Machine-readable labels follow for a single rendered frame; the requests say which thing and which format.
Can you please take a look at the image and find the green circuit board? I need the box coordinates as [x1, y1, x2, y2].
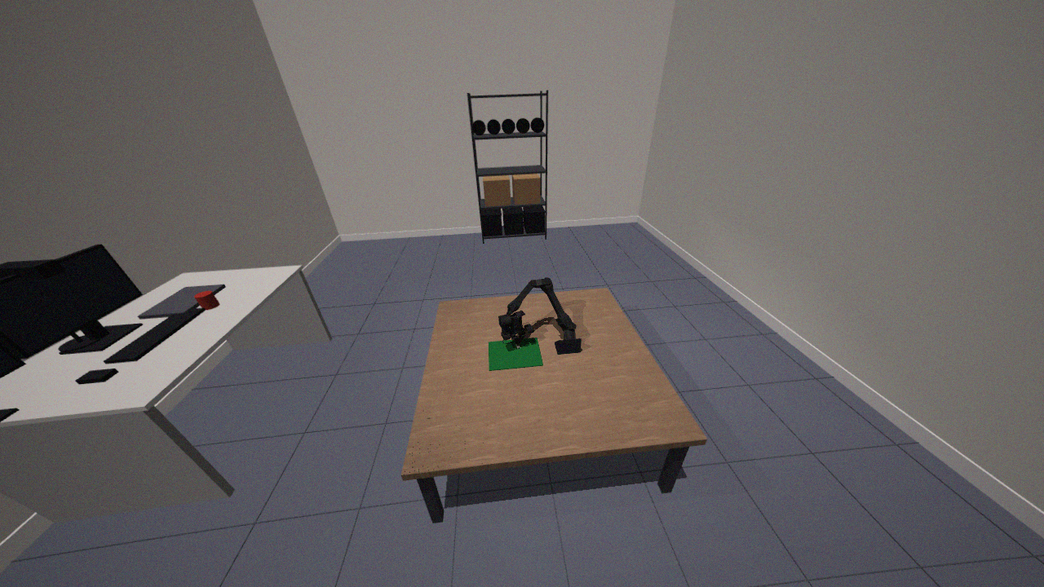
[489, 338, 543, 371]

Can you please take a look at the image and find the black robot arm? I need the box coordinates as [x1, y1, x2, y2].
[498, 277, 577, 341]

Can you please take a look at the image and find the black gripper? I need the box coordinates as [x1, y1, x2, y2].
[501, 323, 533, 344]

